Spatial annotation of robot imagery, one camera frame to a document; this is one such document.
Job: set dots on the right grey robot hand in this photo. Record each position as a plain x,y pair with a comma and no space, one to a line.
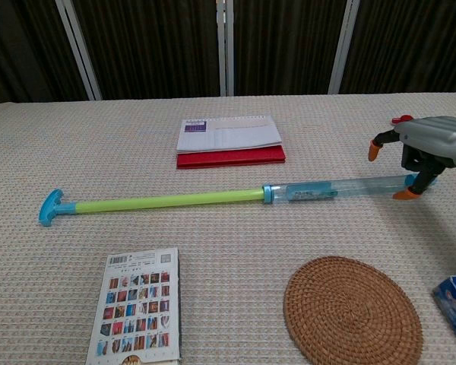
433,137

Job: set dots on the green blue water pump toy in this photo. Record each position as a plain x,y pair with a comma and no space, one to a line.
167,200

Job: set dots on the red and black clamp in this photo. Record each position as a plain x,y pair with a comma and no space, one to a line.
399,119

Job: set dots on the round woven rattan coaster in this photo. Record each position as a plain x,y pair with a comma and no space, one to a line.
349,311

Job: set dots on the white and red desk calendar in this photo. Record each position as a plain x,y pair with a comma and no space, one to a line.
228,140

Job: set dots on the beige woven tablecloth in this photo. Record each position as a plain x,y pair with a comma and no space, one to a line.
228,235

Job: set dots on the card box with picture grid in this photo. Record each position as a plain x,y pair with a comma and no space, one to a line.
137,304

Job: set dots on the white partition post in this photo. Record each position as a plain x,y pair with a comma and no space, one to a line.
80,49
344,45
225,45

